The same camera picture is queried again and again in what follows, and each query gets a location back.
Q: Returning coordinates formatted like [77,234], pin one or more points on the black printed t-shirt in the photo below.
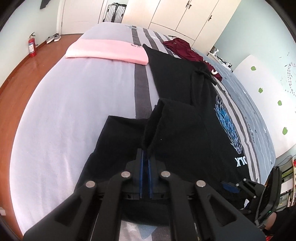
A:
[175,92]

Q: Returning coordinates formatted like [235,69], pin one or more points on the small white fan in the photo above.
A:
[214,51]

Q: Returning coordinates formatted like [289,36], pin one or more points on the heart wall sticker decoration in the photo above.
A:
[290,78]

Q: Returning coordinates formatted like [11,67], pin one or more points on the grey shoe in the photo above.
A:
[57,37]
[49,39]

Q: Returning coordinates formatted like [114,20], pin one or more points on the black hanging garment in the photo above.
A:
[45,3]

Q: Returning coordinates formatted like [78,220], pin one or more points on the white headboard with apple stickers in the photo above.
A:
[266,97]

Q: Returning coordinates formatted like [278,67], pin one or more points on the cluttered storage rack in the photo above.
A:
[288,180]

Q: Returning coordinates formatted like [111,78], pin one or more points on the bed with striped star sheet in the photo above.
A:
[81,97]

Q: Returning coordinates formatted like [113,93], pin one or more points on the person's right forearm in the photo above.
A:
[284,220]

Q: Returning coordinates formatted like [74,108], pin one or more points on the maroon garment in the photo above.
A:
[185,49]

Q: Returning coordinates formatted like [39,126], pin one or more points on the white door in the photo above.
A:
[78,14]

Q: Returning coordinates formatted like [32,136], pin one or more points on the white nightstand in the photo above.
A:
[219,60]

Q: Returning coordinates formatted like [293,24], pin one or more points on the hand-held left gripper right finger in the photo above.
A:
[149,183]

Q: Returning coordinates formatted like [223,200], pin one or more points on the red fire extinguisher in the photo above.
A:
[32,47]

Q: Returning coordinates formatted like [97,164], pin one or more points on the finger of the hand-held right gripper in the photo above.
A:
[251,208]
[230,187]

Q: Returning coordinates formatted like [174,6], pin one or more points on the pink folded garment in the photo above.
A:
[106,49]

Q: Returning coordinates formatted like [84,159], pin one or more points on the cream wardrobe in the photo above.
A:
[166,14]

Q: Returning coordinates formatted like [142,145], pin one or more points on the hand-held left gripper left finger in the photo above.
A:
[141,180]

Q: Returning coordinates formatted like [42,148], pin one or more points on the silver ribbed suitcase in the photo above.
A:
[114,12]

